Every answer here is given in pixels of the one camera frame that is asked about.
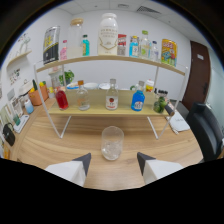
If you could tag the yellow juice can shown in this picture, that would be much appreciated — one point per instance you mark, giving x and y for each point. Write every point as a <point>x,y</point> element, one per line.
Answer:
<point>169,51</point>

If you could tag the white bowl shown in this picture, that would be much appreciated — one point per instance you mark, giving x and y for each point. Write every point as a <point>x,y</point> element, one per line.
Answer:
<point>90,85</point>
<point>104,86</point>

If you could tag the large white milk bottle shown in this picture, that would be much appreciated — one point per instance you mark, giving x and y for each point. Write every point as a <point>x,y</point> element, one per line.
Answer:
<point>107,36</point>

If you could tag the teal bottle with yellow cap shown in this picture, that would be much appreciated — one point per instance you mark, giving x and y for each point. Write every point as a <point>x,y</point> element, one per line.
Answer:
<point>134,49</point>

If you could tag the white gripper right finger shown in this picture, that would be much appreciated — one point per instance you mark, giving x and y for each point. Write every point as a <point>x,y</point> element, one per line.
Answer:
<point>156,168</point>

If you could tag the small spice jar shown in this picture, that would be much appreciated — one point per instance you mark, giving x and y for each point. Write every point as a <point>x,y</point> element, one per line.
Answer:
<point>157,93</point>
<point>165,94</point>
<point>161,94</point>

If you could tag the orange storage basket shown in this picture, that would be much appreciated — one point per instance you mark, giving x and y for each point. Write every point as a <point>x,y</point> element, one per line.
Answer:
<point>38,97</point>

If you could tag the small teal item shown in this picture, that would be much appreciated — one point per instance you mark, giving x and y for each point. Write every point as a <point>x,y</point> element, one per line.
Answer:
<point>16,120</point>

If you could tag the glass jar with cork lid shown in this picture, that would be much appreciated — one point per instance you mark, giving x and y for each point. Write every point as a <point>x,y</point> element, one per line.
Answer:
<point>75,40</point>

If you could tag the teal bottle with dark cap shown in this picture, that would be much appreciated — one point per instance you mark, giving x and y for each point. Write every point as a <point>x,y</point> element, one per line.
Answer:
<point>85,46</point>

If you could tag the white and blue cup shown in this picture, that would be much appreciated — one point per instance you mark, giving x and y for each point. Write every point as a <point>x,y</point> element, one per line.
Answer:
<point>29,107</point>

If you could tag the white flat box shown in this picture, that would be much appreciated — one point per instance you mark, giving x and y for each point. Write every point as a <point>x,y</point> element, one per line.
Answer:
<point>20,124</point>

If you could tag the blue rimmed bowl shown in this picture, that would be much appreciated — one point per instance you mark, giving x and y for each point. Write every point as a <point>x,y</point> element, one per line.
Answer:
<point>72,86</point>

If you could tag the white figurine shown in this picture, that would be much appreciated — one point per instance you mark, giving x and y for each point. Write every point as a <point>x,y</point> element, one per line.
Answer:
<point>25,42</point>

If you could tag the blue liquid bottle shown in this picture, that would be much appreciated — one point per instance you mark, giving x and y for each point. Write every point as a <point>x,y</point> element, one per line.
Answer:
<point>137,101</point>

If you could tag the clear glass tumbler with ice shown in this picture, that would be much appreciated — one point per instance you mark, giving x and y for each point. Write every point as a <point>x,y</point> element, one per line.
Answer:
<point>112,146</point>

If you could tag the tall black yellow can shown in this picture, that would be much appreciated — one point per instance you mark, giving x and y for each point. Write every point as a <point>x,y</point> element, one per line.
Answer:
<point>51,46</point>

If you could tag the ceiling vent grille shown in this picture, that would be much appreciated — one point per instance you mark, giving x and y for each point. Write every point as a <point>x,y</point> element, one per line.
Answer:
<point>148,9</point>

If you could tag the clear bottle with orange cap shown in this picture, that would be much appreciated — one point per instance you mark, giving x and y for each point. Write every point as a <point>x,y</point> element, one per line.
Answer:
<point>82,98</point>

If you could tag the green vegetable toy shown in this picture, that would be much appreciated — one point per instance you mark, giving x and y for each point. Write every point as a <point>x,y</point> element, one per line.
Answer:
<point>34,85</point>

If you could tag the white two-tier wooden shelf rack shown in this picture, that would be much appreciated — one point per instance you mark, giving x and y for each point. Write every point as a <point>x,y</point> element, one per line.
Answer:
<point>100,107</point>

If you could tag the small pink bottle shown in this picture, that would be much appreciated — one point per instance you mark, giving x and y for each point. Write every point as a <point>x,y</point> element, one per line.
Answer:
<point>63,52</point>

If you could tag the glass jar of limes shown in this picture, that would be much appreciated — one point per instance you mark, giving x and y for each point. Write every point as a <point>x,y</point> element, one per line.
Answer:
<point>160,104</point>

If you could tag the clear bottle with red label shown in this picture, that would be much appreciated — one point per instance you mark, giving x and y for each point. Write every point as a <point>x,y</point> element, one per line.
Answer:
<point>112,100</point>

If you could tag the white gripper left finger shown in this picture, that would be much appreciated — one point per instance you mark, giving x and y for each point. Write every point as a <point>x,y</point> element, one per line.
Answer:
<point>71,170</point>

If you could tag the brown door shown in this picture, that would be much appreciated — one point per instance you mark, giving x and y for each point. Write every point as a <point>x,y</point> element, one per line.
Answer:
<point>196,76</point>

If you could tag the green potted plant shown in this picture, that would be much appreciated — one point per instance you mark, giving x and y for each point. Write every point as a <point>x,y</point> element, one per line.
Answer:
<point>68,77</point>

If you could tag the black armchair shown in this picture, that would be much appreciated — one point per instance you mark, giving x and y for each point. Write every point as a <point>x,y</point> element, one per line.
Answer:
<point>203,130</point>

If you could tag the clear bottle with green cap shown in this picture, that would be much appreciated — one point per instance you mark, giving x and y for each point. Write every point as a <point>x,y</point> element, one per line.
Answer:
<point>145,48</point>

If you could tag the clear bottle with blue cap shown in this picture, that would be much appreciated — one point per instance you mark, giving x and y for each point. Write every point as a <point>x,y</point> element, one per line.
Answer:
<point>154,51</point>

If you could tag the wooden wall shelf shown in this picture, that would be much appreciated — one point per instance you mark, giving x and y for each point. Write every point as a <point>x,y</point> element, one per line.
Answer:
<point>20,57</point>

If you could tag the small red liquid bottle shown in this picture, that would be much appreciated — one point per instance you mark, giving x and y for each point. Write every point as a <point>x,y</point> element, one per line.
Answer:
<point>62,101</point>

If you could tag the black handbag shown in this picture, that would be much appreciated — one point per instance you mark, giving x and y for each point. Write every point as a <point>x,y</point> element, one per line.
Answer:
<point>9,135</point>

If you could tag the square ceiling diffuser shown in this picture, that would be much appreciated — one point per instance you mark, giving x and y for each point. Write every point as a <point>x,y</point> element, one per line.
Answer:
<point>123,5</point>

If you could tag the white picture frame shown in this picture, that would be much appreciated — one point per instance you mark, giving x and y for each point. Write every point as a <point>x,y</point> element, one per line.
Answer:
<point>16,106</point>

